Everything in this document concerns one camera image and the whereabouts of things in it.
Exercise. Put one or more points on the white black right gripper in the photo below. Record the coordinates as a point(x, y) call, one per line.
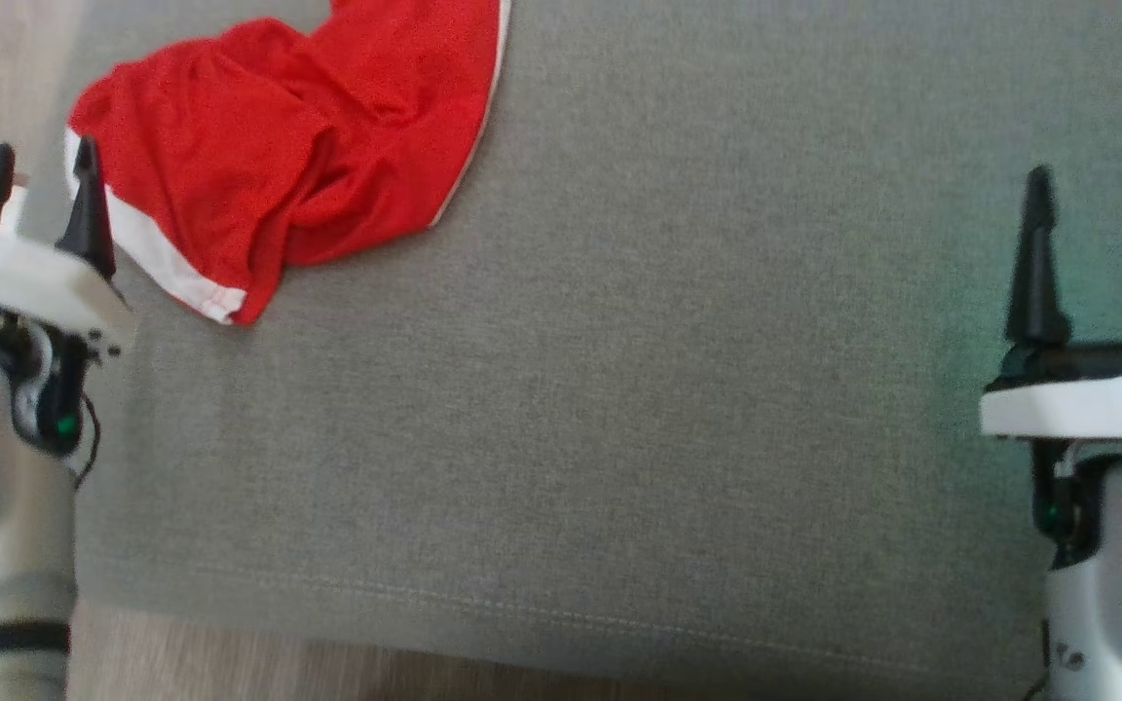
point(1087, 409)

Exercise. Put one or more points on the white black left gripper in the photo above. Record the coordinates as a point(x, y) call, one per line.
point(25, 277)

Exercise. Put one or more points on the red shorts white trim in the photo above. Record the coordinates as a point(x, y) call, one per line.
point(279, 146)

